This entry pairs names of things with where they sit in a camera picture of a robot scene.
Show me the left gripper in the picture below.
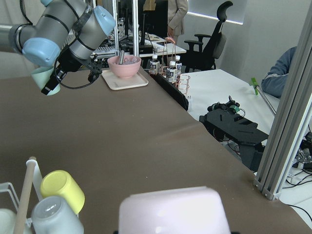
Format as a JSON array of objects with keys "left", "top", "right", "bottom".
[{"left": 41, "top": 48, "right": 102, "bottom": 96}]

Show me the mint green cup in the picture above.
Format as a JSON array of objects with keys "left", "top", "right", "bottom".
[{"left": 31, "top": 66, "right": 54, "bottom": 90}]

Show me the pink cup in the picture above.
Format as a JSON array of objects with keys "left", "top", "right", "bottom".
[{"left": 118, "top": 186, "right": 231, "bottom": 234}]

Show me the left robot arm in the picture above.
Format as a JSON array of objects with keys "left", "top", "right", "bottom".
[{"left": 0, "top": 0, "right": 116, "bottom": 96}]

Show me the yellow cup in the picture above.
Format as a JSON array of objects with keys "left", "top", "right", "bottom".
[{"left": 40, "top": 170, "right": 85, "bottom": 214}]

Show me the grey cup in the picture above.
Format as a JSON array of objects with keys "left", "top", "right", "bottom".
[{"left": 31, "top": 196, "right": 84, "bottom": 234}]

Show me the white cup holder rack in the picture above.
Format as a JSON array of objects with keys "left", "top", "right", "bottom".
[{"left": 0, "top": 156, "right": 43, "bottom": 234}]

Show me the cream white cup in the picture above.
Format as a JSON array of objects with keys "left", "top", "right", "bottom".
[{"left": 0, "top": 208, "right": 17, "bottom": 234}]

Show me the cream tray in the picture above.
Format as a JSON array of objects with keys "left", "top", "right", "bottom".
[{"left": 101, "top": 70, "right": 149, "bottom": 90}]

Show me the pink bowl of ice cubes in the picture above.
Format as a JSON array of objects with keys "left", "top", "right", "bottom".
[{"left": 107, "top": 55, "right": 141, "bottom": 78}]

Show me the metal black-tipped stirrer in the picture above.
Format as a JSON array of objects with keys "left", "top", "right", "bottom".
[{"left": 118, "top": 50, "right": 125, "bottom": 65}]

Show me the dark drink bottle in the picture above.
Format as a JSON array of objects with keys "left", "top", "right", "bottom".
[
  {"left": 166, "top": 60, "right": 177, "bottom": 83},
  {"left": 149, "top": 54, "right": 160, "bottom": 75}
]

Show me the standing person beige suit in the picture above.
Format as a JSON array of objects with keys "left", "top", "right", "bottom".
[{"left": 167, "top": 0, "right": 188, "bottom": 44}]

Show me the black office chair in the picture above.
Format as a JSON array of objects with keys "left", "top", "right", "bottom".
[{"left": 181, "top": 1, "right": 233, "bottom": 73}]

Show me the black headset device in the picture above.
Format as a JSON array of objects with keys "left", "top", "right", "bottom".
[{"left": 199, "top": 97, "right": 269, "bottom": 172}]

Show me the seated person blue hoodie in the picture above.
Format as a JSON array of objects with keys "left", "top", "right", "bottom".
[{"left": 261, "top": 46, "right": 297, "bottom": 98}]

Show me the copper wire bottle carrier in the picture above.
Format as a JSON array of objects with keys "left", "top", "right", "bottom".
[{"left": 161, "top": 37, "right": 191, "bottom": 100}]

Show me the aluminium frame post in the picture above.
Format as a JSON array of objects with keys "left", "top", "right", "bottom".
[{"left": 254, "top": 10, "right": 312, "bottom": 200}]

